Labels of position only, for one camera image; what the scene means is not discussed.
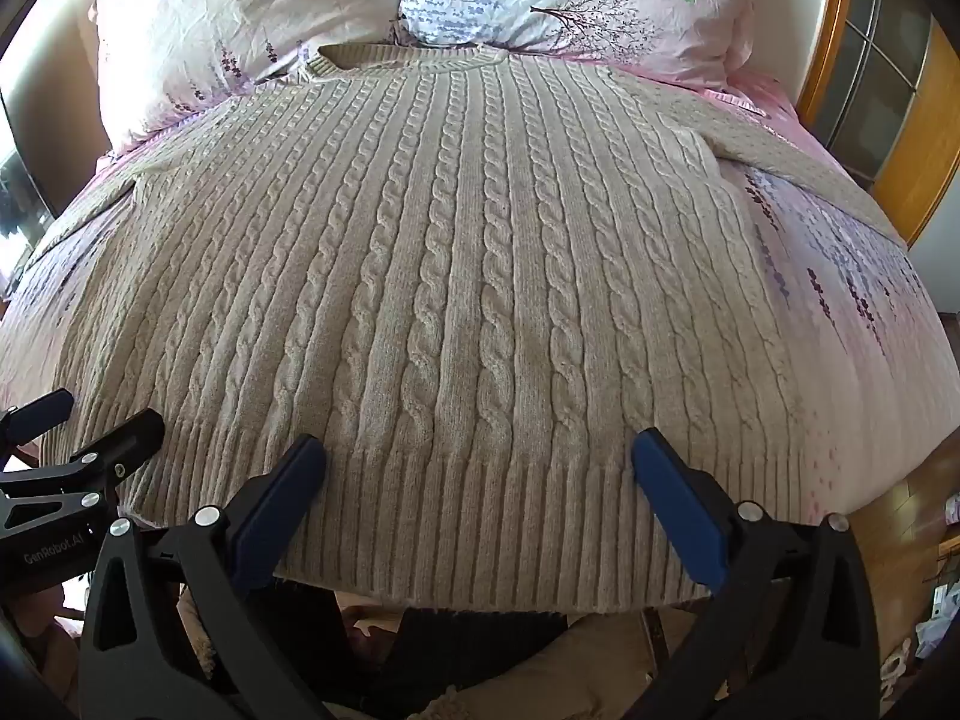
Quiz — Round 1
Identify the beige cable-knit sweater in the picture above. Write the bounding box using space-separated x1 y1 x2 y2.
2 47 890 613

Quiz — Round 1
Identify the pale pink floral pillow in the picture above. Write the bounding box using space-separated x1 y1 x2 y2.
93 0 400 154

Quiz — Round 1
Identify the wooden glass door frame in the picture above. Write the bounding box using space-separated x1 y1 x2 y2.
797 0 958 245

